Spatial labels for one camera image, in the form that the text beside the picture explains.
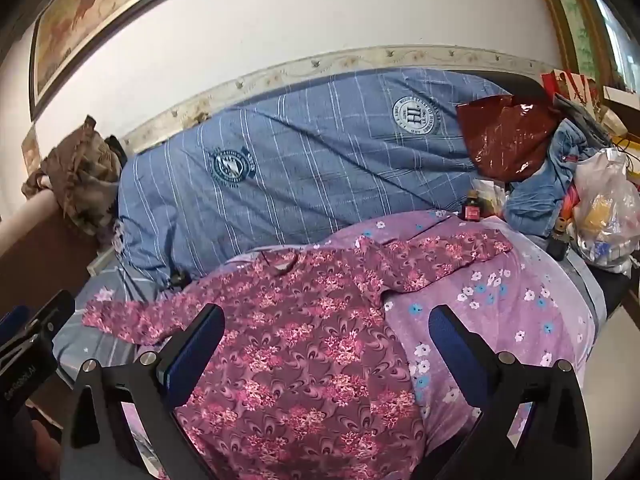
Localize purple floral blanket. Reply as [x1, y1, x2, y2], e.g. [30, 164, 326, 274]
[120, 210, 598, 480]

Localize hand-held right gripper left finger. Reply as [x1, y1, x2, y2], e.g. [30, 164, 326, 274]
[62, 303, 226, 480]

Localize wooden window frame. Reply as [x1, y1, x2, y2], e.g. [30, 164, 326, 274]
[530, 0, 640, 91]

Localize framed wall painting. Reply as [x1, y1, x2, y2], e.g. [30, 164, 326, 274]
[29, 0, 281, 121]

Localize dark bottle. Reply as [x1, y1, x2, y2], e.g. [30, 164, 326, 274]
[545, 217, 573, 261]

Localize white slat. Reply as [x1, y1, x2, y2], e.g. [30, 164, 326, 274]
[89, 252, 117, 277]

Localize white plastic bag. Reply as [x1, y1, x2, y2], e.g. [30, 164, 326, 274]
[570, 147, 640, 276]

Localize wooden headboard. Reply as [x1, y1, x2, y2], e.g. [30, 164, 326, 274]
[0, 187, 121, 321]

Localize person's left hand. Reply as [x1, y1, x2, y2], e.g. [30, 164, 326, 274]
[31, 419, 65, 480]

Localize brown patterned cloth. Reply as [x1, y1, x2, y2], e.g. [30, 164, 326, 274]
[21, 115, 123, 248]

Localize blue plaid quilt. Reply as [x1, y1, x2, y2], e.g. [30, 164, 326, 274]
[115, 67, 521, 286]

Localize red plastic bag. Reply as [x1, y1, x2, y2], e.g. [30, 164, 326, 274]
[456, 95, 561, 183]

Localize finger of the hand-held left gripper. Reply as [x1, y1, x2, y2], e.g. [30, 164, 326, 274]
[0, 290, 76, 361]
[0, 307, 29, 347]

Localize maroon pink floral shirt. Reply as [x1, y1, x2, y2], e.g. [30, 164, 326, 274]
[82, 232, 515, 480]

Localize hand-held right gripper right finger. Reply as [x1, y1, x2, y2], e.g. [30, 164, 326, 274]
[429, 304, 593, 480]

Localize red gift bag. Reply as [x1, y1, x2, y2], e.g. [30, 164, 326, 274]
[542, 70, 601, 106]

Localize blue jeans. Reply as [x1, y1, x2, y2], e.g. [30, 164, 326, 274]
[505, 117, 608, 236]

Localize clear plastic packet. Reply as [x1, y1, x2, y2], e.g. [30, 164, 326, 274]
[475, 179, 510, 217]

